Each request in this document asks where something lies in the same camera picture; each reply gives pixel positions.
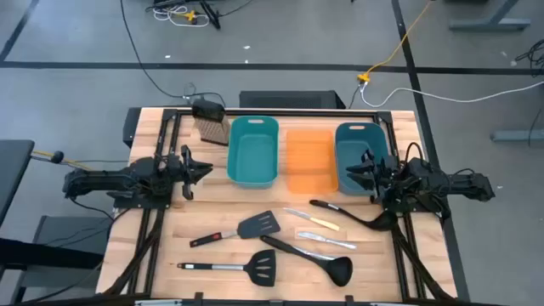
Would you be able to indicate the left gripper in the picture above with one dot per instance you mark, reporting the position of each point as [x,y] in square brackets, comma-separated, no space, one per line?
[178,172]

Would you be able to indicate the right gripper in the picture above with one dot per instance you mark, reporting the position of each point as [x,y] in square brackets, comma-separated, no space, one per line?
[387,176]

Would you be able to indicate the silver butter knife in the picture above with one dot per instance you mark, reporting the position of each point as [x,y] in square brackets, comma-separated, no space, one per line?
[319,255]
[327,240]

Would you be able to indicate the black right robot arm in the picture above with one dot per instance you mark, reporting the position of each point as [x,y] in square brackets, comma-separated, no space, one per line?
[459,185]

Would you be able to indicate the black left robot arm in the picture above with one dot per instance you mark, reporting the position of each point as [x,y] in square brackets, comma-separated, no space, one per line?
[98,180]

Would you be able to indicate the dark blue plastic bin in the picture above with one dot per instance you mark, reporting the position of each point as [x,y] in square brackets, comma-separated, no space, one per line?
[355,144]

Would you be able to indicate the teal green plastic bin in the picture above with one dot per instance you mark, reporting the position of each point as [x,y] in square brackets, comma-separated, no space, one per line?
[253,170]

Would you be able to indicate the orange translucent plastic tray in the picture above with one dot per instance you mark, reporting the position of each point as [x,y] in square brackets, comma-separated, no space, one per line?
[310,161]

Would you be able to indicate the black mesh computer case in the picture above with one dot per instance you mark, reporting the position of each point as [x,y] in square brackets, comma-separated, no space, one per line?
[293,100]

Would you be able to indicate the grey desk foot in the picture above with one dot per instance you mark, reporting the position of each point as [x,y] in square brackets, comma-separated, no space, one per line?
[518,135]
[489,24]

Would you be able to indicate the black beam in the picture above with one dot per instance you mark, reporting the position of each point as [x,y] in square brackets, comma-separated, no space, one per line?
[42,254]

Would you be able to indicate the black desk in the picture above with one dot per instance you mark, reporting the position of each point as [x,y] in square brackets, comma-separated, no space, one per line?
[13,170]

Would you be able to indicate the black table corner bracket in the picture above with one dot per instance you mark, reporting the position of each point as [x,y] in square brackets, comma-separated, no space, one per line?
[132,127]

